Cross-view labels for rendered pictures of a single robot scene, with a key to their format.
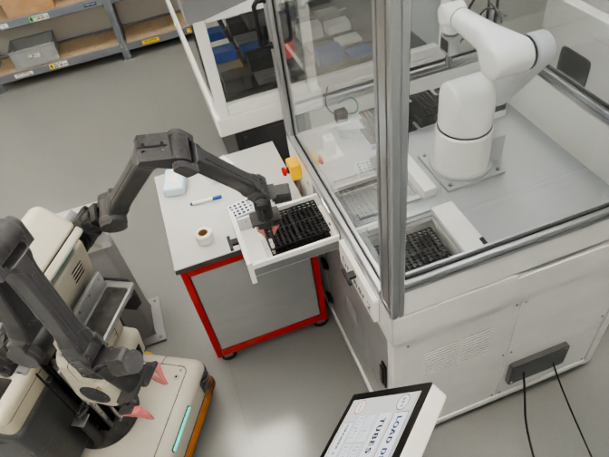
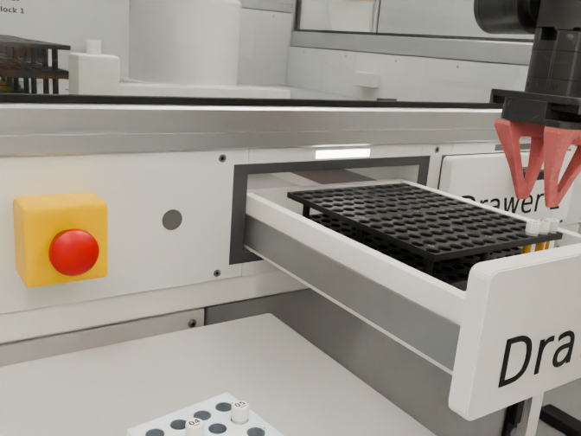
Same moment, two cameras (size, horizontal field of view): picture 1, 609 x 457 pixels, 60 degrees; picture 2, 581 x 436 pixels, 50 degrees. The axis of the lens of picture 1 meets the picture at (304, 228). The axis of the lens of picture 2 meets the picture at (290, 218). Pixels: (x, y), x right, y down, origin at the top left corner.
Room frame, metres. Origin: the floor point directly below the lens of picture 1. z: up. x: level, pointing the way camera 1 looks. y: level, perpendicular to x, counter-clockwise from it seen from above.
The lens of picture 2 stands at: (1.73, 0.56, 1.06)
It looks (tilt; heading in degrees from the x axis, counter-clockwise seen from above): 16 degrees down; 247
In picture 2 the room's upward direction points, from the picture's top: 4 degrees clockwise
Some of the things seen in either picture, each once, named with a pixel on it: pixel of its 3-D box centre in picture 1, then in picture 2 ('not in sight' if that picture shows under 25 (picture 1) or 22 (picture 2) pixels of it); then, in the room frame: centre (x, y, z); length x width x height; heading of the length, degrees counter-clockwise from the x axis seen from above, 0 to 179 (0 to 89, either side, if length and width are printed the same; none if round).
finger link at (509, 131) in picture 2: (267, 226); (543, 152); (1.29, 0.12, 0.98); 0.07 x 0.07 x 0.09; 9
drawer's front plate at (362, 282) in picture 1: (358, 278); (510, 190); (1.08, -0.15, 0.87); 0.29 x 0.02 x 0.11; 12
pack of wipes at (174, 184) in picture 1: (175, 181); not in sight; (1.88, 0.54, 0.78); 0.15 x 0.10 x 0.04; 179
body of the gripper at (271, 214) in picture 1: (264, 211); (561, 73); (1.29, 0.12, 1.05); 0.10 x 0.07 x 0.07; 99
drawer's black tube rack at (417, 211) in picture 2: (294, 229); (412, 240); (1.37, 0.04, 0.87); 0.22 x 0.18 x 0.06; 102
